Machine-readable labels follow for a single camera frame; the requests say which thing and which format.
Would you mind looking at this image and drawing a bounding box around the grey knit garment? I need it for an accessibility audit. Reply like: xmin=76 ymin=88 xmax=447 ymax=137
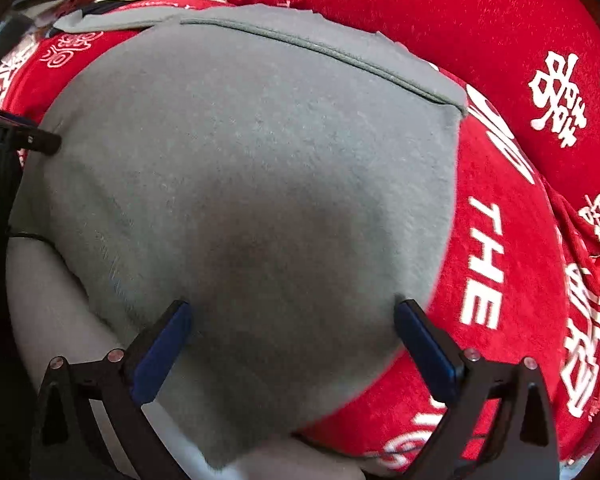
xmin=7 ymin=4 xmax=469 ymax=472

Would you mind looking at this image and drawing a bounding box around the white bed sheet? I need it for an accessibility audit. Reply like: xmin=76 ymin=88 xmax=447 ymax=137
xmin=6 ymin=238 xmax=366 ymax=480

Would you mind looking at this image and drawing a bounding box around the red printed pillow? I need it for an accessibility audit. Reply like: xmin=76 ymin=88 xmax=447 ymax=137
xmin=219 ymin=0 xmax=600 ymax=257

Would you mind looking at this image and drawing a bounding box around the red printed blanket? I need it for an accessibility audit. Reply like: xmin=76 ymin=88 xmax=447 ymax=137
xmin=0 ymin=0 xmax=600 ymax=477

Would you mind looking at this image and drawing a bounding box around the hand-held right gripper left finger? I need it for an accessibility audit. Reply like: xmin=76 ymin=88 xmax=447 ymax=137
xmin=30 ymin=300 xmax=194 ymax=480

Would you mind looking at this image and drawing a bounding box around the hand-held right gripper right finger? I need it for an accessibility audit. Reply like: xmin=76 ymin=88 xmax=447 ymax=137
xmin=395 ymin=298 xmax=562 ymax=480

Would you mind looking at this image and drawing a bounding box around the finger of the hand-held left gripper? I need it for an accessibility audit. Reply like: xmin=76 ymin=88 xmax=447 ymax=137
xmin=0 ymin=109 xmax=62 ymax=156

